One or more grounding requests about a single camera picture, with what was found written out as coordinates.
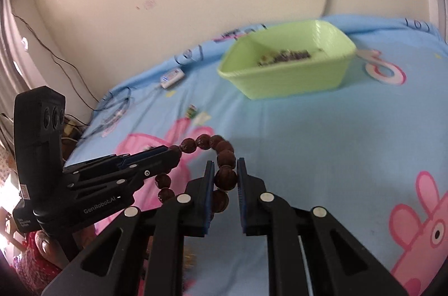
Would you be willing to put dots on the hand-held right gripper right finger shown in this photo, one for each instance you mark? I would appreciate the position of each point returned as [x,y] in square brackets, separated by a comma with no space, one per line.
[241,198]

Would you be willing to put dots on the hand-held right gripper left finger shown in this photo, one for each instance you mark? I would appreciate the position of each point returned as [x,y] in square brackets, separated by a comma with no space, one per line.
[209,192]

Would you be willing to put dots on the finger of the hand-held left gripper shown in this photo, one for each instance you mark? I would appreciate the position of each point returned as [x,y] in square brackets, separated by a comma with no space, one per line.
[140,156]
[154,167]

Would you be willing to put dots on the green plastic basket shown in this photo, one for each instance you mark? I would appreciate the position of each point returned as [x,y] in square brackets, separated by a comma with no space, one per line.
[280,79]

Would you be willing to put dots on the pile of jewelry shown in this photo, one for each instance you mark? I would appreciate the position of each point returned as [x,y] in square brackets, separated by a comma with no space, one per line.
[287,57]

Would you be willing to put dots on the white charger box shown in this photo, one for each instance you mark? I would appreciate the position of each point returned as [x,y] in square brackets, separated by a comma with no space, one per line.
[171,78]

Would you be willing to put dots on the blue cartoon printed bedsheet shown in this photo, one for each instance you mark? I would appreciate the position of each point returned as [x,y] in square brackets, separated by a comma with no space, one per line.
[315,142]

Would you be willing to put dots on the red patterned cloth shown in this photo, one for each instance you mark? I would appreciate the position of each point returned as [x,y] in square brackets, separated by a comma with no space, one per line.
[31,268]

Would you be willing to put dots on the round white wall fixture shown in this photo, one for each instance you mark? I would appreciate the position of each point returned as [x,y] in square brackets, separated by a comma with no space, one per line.
[25,44]

